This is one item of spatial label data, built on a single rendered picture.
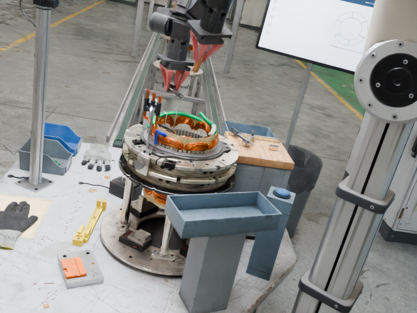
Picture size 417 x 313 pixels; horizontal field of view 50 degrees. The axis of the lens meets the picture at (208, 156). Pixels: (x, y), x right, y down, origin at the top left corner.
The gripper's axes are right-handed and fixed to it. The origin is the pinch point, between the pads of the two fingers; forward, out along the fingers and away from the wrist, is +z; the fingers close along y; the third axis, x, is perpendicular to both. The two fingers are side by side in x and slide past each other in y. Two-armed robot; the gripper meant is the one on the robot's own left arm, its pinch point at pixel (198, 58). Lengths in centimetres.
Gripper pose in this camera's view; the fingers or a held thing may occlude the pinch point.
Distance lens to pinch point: 117.9
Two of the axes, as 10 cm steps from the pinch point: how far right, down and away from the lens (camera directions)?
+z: -3.2, 7.0, 6.4
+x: 5.1, 7.0, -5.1
